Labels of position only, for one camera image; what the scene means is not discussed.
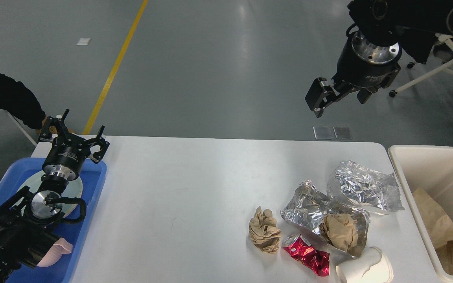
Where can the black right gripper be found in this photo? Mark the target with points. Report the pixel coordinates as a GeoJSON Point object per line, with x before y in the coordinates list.
{"type": "Point", "coordinates": [362, 67]}

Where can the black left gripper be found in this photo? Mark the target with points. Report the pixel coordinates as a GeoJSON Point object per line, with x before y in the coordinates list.
{"type": "Point", "coordinates": [67, 161]}

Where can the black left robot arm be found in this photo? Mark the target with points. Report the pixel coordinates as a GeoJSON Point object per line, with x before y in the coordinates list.
{"type": "Point", "coordinates": [27, 219]}

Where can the crushed red can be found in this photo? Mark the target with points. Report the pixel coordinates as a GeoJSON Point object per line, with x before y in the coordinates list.
{"type": "Point", "coordinates": [300, 249]}

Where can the silver foil bag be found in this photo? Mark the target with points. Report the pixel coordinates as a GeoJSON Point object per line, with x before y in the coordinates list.
{"type": "Point", "coordinates": [308, 208]}

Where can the pink mug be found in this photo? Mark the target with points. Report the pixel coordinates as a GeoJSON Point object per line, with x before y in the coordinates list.
{"type": "Point", "coordinates": [54, 254]}

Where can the blue plastic tray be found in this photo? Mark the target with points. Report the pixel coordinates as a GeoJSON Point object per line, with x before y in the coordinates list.
{"type": "Point", "coordinates": [93, 178]}

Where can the large brown paper bag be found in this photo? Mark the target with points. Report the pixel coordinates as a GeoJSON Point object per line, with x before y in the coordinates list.
{"type": "Point", "coordinates": [437, 222]}

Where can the crumpled brown paper ball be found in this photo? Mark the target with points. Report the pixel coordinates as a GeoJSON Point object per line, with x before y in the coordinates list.
{"type": "Point", "coordinates": [263, 231]}

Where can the silver foil wrapper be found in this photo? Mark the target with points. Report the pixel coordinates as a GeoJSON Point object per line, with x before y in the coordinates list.
{"type": "Point", "coordinates": [356, 185]}

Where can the person in black left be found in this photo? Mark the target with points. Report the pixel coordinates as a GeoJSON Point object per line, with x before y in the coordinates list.
{"type": "Point", "coordinates": [21, 102]}

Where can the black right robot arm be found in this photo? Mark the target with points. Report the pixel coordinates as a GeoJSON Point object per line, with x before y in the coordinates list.
{"type": "Point", "coordinates": [381, 32]}

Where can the left clear floor plate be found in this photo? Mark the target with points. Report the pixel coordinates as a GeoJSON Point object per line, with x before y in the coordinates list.
{"type": "Point", "coordinates": [322, 133]}

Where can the right clear floor plate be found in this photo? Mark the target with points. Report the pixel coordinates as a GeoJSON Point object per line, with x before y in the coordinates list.
{"type": "Point", "coordinates": [342, 133]}

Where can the beige plastic bin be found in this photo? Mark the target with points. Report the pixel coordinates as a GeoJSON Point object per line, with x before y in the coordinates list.
{"type": "Point", "coordinates": [429, 168]}

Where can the white floor tag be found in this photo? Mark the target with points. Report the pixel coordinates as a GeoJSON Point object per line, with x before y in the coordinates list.
{"type": "Point", "coordinates": [83, 41]}

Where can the white paper cup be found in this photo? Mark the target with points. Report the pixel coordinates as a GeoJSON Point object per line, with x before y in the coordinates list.
{"type": "Point", "coordinates": [373, 266]}

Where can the crumpled paper in foil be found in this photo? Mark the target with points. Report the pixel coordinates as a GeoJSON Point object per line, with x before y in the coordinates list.
{"type": "Point", "coordinates": [340, 231]}

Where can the clear floor plate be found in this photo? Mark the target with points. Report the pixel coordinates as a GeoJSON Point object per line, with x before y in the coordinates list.
{"type": "Point", "coordinates": [322, 133]}
{"type": "Point", "coordinates": [342, 133]}

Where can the black jacket on chair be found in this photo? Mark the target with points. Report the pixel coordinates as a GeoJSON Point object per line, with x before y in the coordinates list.
{"type": "Point", "coordinates": [417, 44]}

